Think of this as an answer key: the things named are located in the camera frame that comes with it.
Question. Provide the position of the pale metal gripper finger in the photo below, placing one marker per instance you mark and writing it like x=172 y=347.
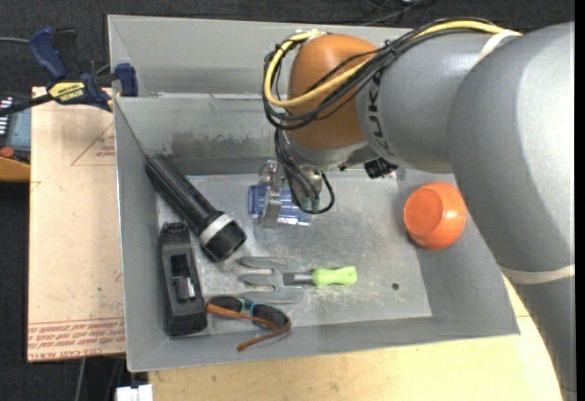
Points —
x=269 y=173
x=270 y=213

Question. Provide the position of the grey metal bin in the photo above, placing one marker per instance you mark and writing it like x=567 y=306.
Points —
x=356 y=244

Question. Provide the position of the black flashlight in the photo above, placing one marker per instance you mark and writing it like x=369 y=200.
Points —
x=192 y=203

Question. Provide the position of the brown-armed sunglasses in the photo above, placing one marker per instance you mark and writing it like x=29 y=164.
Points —
x=256 y=314

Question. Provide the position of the black stapler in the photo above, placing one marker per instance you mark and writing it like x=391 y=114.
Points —
x=183 y=285

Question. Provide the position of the orange bowl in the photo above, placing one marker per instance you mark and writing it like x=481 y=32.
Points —
x=434 y=216

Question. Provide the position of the brown cardboard board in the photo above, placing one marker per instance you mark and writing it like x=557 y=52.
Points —
x=73 y=230

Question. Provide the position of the black cylinder on white bracket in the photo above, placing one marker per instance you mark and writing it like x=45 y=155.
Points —
x=379 y=167

